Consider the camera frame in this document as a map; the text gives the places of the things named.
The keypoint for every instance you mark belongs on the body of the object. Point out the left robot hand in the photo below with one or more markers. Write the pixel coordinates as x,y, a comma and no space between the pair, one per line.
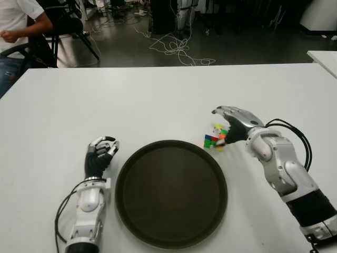
96,163

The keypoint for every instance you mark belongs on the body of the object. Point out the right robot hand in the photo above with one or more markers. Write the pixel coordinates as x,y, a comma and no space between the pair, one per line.
237,126

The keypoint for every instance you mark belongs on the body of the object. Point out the multicoloured Rubik's cube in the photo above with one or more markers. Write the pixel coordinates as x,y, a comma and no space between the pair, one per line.
210,141

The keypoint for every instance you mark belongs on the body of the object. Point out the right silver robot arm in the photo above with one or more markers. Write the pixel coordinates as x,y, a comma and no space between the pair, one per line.
287,168

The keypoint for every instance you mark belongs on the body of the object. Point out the round dark brown plate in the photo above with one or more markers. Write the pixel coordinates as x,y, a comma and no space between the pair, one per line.
171,189

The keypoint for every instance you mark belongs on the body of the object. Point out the white side table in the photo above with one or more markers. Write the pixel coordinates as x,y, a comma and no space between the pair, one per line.
323,59

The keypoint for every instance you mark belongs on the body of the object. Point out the silver standing robot legs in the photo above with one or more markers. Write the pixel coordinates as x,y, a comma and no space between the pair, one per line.
181,15

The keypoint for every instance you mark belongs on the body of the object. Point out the black armchair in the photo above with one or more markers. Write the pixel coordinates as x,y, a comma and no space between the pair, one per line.
39,50

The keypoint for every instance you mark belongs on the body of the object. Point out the black cabinet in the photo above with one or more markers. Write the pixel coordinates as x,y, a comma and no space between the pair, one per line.
162,15

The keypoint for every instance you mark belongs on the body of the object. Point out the white cabinet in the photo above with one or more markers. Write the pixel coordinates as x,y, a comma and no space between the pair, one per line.
321,15

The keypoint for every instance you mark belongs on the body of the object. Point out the black folding chair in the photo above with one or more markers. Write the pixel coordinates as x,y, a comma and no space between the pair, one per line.
69,25

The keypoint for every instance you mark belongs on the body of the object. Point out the person in white shirt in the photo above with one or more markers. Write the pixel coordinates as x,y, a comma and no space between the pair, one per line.
13,15

